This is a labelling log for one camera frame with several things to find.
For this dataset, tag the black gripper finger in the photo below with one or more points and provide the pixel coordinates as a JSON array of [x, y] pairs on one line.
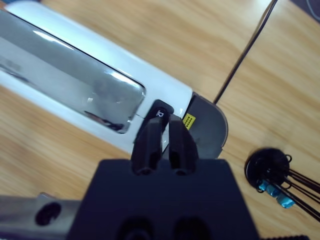
[[181, 150], [147, 147]]

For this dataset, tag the silver coffee machine lever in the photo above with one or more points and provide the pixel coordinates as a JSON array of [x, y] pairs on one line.
[[62, 75]]

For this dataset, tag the white capsule coffee machine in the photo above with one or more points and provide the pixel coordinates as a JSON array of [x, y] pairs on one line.
[[160, 82]]

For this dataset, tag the blue coffee capsule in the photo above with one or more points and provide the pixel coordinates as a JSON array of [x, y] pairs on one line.
[[285, 201], [263, 186], [272, 191]]

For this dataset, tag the clear water tank, black lid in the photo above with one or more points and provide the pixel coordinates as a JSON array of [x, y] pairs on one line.
[[210, 125]]

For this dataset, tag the black capsule stand with rods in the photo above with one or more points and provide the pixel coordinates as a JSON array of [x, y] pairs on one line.
[[262, 165]]

